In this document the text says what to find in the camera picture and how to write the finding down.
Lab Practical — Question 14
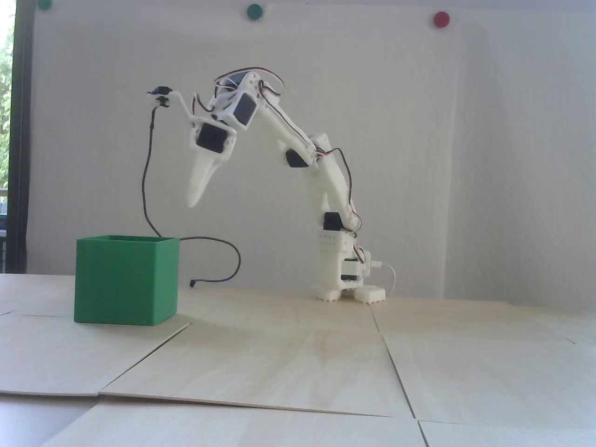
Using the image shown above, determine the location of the white power cable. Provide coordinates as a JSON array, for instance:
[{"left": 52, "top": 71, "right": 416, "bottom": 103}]
[{"left": 372, "top": 261, "right": 398, "bottom": 297}]

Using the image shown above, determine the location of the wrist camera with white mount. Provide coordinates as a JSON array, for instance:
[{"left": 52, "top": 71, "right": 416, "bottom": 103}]
[{"left": 144, "top": 85, "right": 196, "bottom": 123}]

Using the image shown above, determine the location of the white paper backdrop sheet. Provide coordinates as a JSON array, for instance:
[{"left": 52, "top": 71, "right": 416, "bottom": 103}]
[{"left": 27, "top": 2, "right": 459, "bottom": 298}]

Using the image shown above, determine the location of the green box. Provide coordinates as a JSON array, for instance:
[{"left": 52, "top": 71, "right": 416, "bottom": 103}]
[{"left": 74, "top": 235, "right": 180, "bottom": 326}]

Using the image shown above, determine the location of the dark window frame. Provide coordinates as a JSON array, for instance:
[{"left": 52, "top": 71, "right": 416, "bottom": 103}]
[{"left": 10, "top": 0, "right": 35, "bottom": 274}]

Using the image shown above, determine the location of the red white black servo wiring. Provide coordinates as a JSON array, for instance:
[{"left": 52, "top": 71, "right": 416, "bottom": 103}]
[{"left": 193, "top": 68, "right": 366, "bottom": 255}]

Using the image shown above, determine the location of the black camera cable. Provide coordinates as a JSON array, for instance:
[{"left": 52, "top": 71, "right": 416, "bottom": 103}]
[{"left": 141, "top": 103, "right": 242, "bottom": 288}]

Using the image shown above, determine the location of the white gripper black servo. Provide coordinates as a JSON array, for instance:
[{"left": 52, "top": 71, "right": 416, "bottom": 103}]
[{"left": 186, "top": 118, "right": 238, "bottom": 209}]

